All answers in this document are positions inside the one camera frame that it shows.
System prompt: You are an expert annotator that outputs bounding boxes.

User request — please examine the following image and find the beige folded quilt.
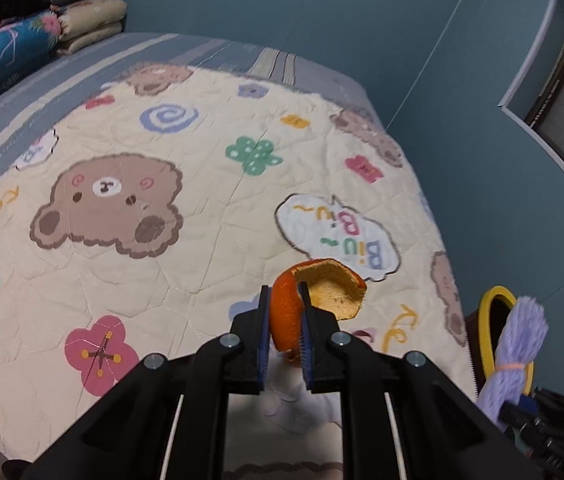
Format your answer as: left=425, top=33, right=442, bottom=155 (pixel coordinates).
left=53, top=0, right=128, bottom=57

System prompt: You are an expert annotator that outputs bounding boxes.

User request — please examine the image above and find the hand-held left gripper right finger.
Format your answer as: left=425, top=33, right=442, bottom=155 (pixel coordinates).
left=298, top=281, right=544, bottom=480

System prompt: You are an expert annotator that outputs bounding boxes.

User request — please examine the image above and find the bed with striped sheet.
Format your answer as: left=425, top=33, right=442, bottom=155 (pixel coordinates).
left=0, top=32, right=379, bottom=226

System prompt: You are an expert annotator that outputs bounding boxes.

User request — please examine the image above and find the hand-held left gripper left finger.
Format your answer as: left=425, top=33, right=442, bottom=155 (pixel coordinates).
left=2, top=285, right=271, bottom=480

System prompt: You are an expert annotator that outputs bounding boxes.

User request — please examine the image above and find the white door frame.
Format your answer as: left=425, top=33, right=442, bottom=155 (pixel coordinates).
left=496, top=0, right=564, bottom=223

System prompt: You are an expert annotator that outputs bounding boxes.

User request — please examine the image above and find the bear printed blanket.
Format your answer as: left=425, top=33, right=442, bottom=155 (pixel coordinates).
left=0, top=62, right=478, bottom=480

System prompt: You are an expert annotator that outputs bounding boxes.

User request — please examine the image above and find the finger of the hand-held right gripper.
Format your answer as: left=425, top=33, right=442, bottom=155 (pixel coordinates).
left=498, top=394, right=539, bottom=433

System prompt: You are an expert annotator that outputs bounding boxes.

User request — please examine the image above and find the yellow rimmed trash bin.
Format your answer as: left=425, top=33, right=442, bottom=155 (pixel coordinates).
left=477, top=285, right=536, bottom=402

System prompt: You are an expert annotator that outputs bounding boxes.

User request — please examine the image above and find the thin white wall cable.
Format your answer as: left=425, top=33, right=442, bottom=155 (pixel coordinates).
left=386, top=0, right=464, bottom=130

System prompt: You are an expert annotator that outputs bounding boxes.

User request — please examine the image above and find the blue floral pillow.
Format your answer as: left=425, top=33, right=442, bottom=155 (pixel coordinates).
left=0, top=9, right=64, bottom=117

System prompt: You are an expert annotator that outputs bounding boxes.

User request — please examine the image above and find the orange peel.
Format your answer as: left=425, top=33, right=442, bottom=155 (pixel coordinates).
left=269, top=258, right=368, bottom=364

